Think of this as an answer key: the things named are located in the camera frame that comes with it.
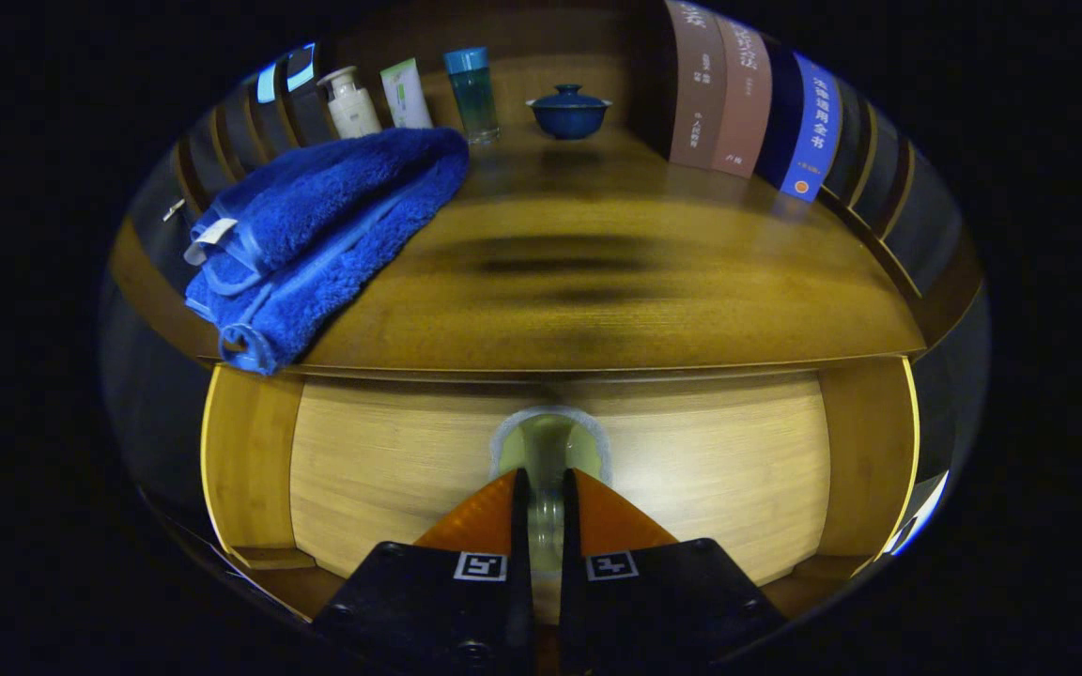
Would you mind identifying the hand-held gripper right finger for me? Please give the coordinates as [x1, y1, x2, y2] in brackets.
[558, 467, 791, 672]

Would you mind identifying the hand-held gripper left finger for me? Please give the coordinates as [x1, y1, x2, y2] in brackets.
[312, 467, 535, 669]

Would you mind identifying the pale green round container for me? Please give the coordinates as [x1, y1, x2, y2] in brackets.
[489, 406, 612, 576]

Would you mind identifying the brown wooden drawer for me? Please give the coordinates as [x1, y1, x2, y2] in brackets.
[201, 357, 922, 625]

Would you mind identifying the wooden countertop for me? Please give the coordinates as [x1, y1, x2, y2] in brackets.
[109, 122, 927, 381]

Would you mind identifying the folded blue towel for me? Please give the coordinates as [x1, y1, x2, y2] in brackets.
[183, 127, 471, 376]

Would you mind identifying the dark blue lidded teacup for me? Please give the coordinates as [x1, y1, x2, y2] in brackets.
[526, 84, 613, 141]

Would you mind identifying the teal bottle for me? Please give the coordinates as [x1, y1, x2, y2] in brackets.
[442, 47, 502, 146]

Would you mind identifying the white green tube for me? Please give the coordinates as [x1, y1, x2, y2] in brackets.
[380, 58, 434, 131]

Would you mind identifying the white pump bottle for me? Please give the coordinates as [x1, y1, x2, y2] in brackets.
[317, 66, 382, 140]

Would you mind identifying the dark brown book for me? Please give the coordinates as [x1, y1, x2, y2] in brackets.
[663, 0, 728, 171]

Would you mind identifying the light brown book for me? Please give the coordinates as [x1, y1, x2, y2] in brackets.
[712, 14, 774, 179]

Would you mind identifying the blue book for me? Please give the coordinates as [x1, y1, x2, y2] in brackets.
[755, 42, 843, 203]

